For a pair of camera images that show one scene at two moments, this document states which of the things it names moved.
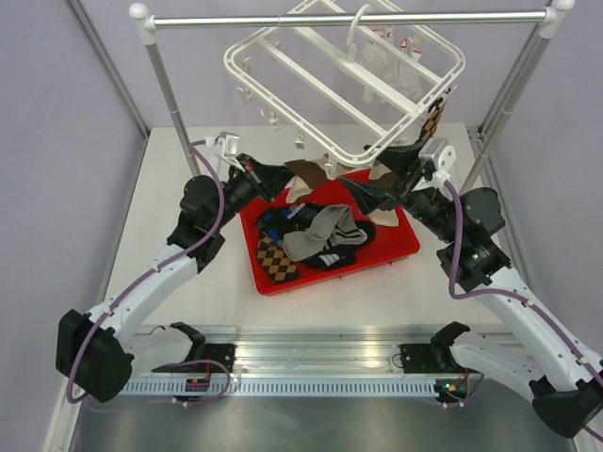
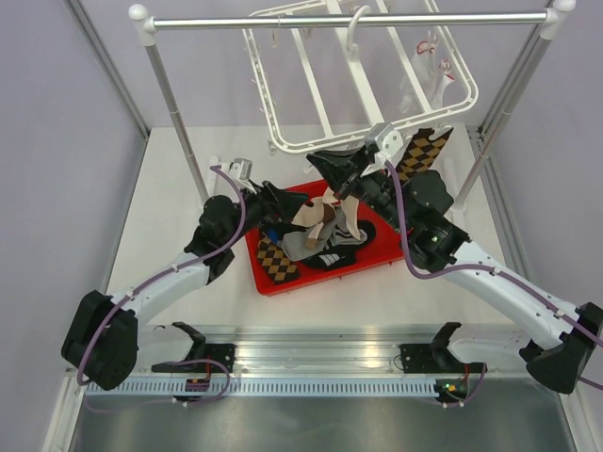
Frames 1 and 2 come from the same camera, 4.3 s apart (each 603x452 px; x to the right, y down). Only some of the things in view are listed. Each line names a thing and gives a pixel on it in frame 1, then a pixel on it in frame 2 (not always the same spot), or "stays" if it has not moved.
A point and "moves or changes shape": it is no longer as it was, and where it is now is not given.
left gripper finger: (273, 177) → (286, 203)
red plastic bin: (387, 244) stays
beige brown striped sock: (309, 174) → (321, 213)
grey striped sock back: (346, 231) stays
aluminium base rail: (344, 348) stays
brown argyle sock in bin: (273, 260) stays
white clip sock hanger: (361, 7) moves or changes shape
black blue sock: (335, 255) stays
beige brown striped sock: (380, 173) moves or changes shape
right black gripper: (371, 198) → (338, 167)
